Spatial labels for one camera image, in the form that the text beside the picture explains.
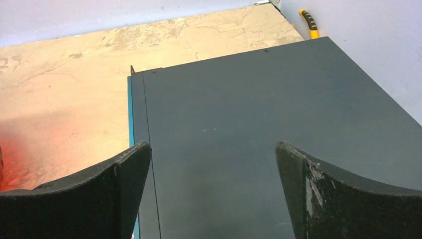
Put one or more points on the yellow black tool handle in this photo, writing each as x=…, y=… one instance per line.
x=313, y=31

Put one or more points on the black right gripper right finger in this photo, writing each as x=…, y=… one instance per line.
x=327, y=202

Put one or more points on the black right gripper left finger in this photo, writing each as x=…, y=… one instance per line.
x=99, y=202

